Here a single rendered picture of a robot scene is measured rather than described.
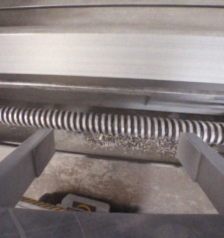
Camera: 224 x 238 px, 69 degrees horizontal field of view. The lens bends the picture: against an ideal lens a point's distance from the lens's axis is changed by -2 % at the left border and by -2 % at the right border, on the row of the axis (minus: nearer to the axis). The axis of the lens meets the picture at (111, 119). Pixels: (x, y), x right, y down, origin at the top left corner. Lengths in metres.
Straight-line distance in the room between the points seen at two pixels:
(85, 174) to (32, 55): 0.92
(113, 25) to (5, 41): 0.15
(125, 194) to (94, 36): 0.97
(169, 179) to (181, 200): 0.14
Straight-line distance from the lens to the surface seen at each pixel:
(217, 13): 0.28
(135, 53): 0.22
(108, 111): 0.64
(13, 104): 0.73
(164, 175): 1.07
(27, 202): 0.91
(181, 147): 0.17
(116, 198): 1.10
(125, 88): 0.28
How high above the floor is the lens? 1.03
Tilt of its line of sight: 80 degrees down
